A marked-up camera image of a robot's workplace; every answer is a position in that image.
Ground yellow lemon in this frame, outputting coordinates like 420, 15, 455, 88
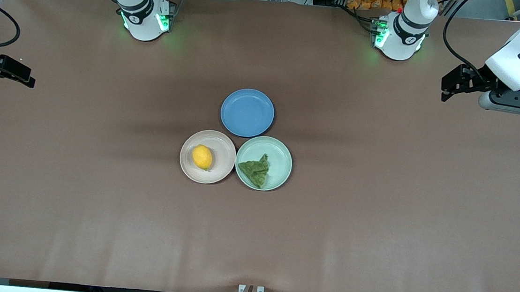
191, 143, 214, 172

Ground green lettuce leaf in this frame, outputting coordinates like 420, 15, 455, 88
236, 151, 271, 189

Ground green round plate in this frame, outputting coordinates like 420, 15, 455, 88
233, 134, 295, 194

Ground blue round plate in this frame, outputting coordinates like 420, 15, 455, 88
219, 86, 277, 140

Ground beige round plate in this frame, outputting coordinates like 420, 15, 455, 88
177, 127, 239, 187

